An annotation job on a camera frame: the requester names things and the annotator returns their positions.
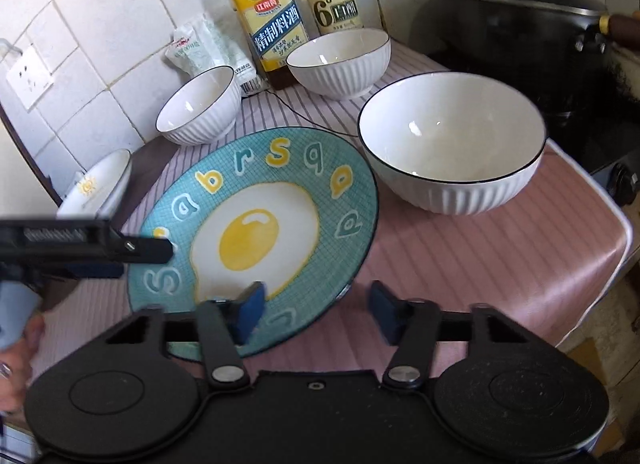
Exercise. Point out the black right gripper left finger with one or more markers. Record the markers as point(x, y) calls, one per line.
point(223, 326)

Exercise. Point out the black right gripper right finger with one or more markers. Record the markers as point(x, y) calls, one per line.
point(411, 327)

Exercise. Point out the white sun print plate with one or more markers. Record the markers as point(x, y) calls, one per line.
point(99, 191)

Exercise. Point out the teal fried egg plate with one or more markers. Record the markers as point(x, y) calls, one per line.
point(292, 208)

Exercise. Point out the large white ribbed bowl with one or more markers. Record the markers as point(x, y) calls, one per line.
point(452, 143)

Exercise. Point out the small white ribbed bowl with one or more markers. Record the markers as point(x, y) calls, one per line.
point(343, 65)
point(202, 111)

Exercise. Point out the left hand with painted nails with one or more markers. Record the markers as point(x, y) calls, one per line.
point(16, 365)

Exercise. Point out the white cutting board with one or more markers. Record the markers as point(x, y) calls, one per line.
point(25, 191)

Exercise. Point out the white seasoning bag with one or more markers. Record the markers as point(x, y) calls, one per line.
point(200, 44)

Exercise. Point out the black wok with lid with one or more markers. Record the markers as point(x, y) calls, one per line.
point(554, 52)

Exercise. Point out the yellow label cooking wine bottle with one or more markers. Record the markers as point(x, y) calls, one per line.
point(273, 29)

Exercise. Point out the white wall socket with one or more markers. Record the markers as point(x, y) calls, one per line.
point(29, 78)

